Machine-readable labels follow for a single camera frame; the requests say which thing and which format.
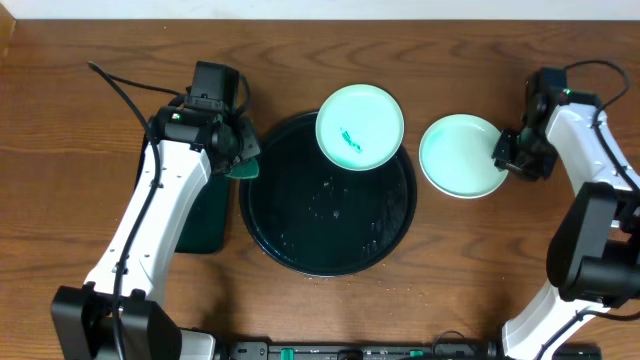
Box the green sponge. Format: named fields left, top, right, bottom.
left=225, top=158, right=259, bottom=180

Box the green plate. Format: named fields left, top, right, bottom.
left=419, top=114, right=507, bottom=199
left=315, top=84, right=404, bottom=171

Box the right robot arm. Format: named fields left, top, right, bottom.
left=492, top=88, right=639, bottom=359

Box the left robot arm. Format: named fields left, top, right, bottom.
left=51, top=105, right=260, bottom=359

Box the rectangular dark green tray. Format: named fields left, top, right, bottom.
left=131, top=140, right=230, bottom=257

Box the round black tray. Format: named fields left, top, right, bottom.
left=239, top=112, right=417, bottom=277

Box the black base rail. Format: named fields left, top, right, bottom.
left=219, top=341, right=603, bottom=360

